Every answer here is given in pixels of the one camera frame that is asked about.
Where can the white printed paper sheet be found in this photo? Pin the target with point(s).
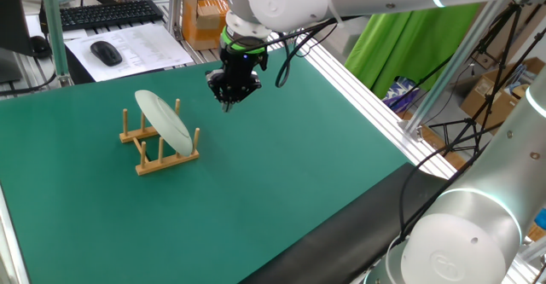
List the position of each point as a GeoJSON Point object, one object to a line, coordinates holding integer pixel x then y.
{"type": "Point", "coordinates": [145, 49]}

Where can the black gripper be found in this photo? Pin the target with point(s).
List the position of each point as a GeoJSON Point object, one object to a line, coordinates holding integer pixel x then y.
{"type": "Point", "coordinates": [243, 64]}

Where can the brown cardboard box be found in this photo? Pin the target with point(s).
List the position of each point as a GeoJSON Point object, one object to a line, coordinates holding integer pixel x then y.
{"type": "Point", "coordinates": [200, 19]}

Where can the wooden dish rack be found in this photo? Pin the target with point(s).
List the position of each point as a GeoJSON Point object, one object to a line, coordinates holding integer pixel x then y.
{"type": "Point", "coordinates": [166, 164]}

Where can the aluminium frame post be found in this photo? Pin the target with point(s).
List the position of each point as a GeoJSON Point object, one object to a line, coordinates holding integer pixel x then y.
{"type": "Point", "coordinates": [175, 7]}
{"type": "Point", "coordinates": [55, 32]}
{"type": "Point", "coordinates": [452, 66]}

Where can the black computer mouse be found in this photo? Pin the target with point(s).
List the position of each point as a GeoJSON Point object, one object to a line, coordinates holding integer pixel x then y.
{"type": "Point", "coordinates": [106, 53]}

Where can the blue white patterned bag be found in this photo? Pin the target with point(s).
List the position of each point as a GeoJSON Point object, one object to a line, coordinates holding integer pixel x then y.
{"type": "Point", "coordinates": [399, 92]}

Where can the green table mat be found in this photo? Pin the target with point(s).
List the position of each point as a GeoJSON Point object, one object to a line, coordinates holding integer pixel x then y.
{"type": "Point", "coordinates": [256, 169]}

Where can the black camera tripod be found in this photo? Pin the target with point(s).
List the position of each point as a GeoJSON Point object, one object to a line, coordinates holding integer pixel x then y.
{"type": "Point", "coordinates": [490, 92]}

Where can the black computer monitor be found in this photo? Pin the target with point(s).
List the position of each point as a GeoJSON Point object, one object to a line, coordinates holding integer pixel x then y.
{"type": "Point", "coordinates": [13, 15]}

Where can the white plastic box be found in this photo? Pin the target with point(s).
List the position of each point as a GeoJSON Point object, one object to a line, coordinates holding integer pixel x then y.
{"type": "Point", "coordinates": [341, 36]}

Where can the black table mat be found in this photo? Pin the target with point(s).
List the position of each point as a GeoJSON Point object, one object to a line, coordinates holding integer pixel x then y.
{"type": "Point", "coordinates": [341, 233]}

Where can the pale green round dish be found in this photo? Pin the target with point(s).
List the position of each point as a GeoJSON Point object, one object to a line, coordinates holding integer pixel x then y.
{"type": "Point", "coordinates": [164, 119]}

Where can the black keyboard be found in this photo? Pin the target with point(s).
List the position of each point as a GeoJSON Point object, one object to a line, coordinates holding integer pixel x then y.
{"type": "Point", "coordinates": [106, 14]}

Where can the green fabric curtain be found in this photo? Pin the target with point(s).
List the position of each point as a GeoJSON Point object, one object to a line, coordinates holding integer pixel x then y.
{"type": "Point", "coordinates": [405, 49]}

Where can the open cardboard box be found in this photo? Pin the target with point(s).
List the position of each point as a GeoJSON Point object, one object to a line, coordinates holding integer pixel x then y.
{"type": "Point", "coordinates": [482, 96]}

